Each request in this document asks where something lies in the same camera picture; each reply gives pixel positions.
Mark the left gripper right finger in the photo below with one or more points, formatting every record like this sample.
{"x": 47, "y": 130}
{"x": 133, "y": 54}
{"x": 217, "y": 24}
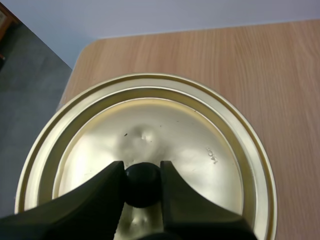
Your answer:
{"x": 197, "y": 212}

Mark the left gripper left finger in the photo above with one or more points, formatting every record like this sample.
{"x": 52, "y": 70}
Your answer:
{"x": 82, "y": 210}

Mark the gold pot lid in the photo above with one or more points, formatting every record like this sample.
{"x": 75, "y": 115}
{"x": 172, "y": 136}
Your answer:
{"x": 175, "y": 130}

